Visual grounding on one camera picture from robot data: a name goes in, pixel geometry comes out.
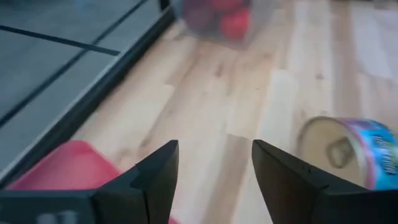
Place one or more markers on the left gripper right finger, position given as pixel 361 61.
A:
pixel 289 186

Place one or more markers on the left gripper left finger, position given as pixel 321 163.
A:
pixel 149 186

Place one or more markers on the tin can with pull tab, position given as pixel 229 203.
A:
pixel 351 152

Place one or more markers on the red toy apple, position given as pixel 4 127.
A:
pixel 234 25

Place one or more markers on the dark red toy fruit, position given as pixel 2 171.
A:
pixel 199 15

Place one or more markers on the red plastic tray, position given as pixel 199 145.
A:
pixel 68 168

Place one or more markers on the clear plastic container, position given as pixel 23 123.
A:
pixel 224 21

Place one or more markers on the black aluminium table frame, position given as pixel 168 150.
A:
pixel 93 93

